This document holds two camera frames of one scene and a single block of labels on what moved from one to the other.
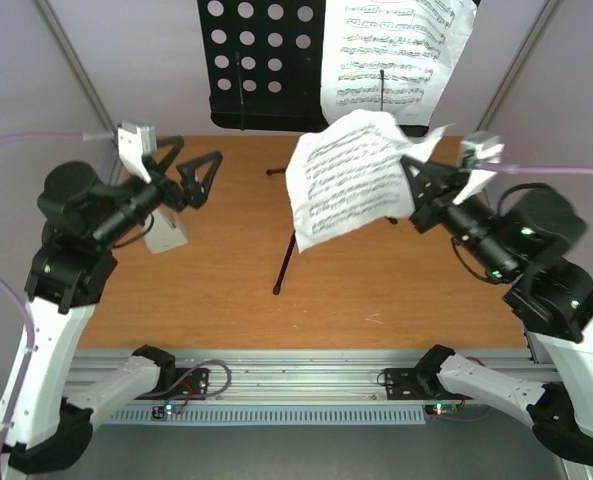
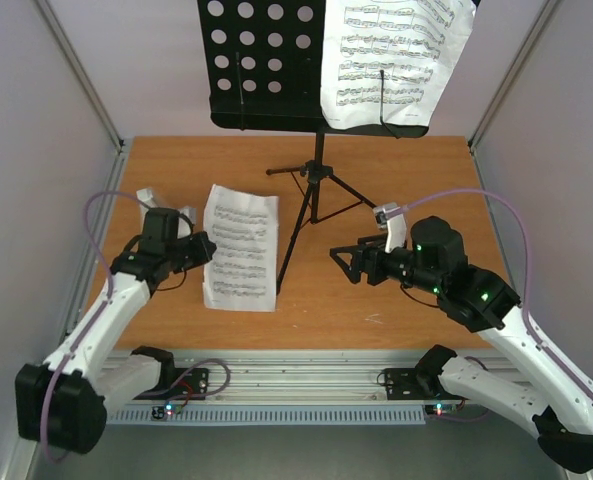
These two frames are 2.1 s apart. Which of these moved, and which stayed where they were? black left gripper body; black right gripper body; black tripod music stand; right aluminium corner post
Moved: black right gripper body; black left gripper body
Stayed: black tripod music stand; right aluminium corner post
